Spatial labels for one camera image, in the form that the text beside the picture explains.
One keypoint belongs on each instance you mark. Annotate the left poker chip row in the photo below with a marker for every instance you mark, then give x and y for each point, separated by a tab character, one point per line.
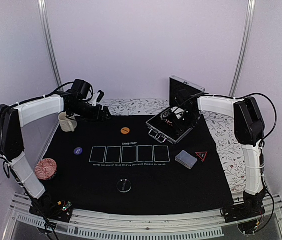
165	115

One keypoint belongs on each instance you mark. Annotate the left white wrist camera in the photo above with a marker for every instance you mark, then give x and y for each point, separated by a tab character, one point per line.
97	97

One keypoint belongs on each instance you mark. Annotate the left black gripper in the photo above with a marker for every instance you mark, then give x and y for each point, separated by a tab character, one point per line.
97	117

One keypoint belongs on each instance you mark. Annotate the cream ceramic mug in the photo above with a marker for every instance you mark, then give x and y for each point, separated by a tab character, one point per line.
67	123

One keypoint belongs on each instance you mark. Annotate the aluminium frame post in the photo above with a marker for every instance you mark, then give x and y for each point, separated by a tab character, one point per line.
250	10
43	13

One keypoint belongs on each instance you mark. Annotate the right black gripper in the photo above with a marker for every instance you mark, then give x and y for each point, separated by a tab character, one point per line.
183	127

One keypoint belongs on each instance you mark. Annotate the red black triangle card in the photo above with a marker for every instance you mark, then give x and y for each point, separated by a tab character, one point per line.
202	155

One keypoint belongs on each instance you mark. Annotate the clear dealer button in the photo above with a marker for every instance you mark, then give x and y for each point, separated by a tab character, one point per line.
124	185

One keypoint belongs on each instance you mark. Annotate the left aluminium frame post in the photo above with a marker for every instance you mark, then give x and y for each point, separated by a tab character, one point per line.
43	13

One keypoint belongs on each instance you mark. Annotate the right aluminium frame post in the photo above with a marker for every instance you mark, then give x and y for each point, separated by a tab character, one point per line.
250	10

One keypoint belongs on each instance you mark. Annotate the aluminium poker chip case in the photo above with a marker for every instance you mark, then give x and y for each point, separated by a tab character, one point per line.
161	131

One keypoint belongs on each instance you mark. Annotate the blue playing card deck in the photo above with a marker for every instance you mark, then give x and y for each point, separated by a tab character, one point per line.
186	159

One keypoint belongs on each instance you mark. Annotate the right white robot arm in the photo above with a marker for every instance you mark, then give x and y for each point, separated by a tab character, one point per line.
249	129

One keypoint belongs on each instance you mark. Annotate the red patterned round tin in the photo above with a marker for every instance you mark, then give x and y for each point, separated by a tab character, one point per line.
46	169

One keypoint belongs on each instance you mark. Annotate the orange big blind button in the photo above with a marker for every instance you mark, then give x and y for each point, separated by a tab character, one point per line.
125	130

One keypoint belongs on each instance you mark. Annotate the purple small blind button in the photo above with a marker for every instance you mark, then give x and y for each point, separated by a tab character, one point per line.
78	151

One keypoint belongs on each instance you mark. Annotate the small green circuit board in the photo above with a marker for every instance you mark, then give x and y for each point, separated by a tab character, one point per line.
64	205

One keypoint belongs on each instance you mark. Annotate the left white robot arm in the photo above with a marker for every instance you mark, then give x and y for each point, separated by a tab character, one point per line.
13	118

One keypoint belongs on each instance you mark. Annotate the red dice row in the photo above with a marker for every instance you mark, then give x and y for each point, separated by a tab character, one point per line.
170	123

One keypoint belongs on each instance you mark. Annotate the floral white tablecloth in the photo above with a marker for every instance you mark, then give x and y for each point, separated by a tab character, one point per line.
221	128

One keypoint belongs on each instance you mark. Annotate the black poker table mat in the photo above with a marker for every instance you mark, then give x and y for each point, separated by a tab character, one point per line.
160	185

